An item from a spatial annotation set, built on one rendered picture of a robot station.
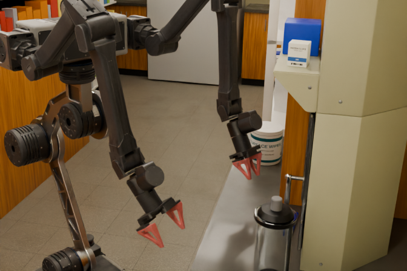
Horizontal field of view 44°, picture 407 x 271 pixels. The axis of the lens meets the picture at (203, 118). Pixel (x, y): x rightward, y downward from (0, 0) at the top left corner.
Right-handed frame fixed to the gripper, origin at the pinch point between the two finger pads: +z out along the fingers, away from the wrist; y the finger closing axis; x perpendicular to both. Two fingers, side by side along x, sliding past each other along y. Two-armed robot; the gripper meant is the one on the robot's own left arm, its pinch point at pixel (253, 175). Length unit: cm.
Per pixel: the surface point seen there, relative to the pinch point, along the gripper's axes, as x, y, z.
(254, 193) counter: 8.7, 6.3, 7.5
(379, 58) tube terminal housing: -63, -10, -22
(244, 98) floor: 287, 319, -42
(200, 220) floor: 150, 88, 35
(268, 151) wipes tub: 15.2, 28.2, -3.6
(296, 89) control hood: -46, -22, -22
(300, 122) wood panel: -19.3, 9.8, -11.9
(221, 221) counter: 4.2, -16.8, 10.0
